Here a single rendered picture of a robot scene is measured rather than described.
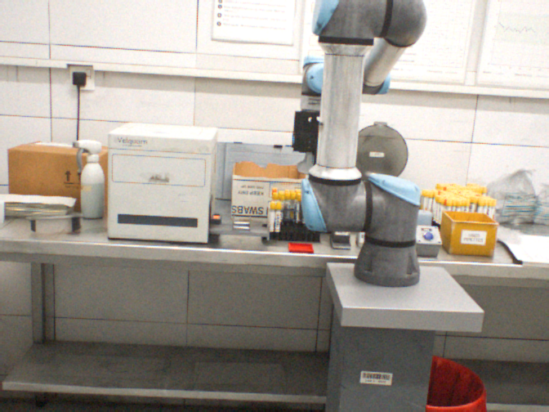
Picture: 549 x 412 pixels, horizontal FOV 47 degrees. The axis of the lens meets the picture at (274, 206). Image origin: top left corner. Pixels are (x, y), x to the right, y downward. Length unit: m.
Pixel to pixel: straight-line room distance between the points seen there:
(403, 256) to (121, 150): 0.80
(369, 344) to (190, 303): 1.21
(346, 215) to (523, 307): 1.48
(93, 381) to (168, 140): 0.99
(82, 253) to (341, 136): 0.81
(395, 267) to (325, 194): 0.23
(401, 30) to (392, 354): 0.69
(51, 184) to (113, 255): 0.49
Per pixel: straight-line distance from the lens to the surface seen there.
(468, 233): 1.87
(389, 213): 1.38
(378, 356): 1.44
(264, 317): 2.52
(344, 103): 1.32
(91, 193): 1.99
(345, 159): 1.34
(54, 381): 2.35
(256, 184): 2.01
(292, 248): 1.75
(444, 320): 1.32
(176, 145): 1.71
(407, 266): 1.43
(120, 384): 2.30
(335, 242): 1.81
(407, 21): 1.34
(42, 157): 2.16
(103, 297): 2.56
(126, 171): 1.74
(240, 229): 1.75
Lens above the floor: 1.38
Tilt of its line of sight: 13 degrees down
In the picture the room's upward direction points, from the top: 4 degrees clockwise
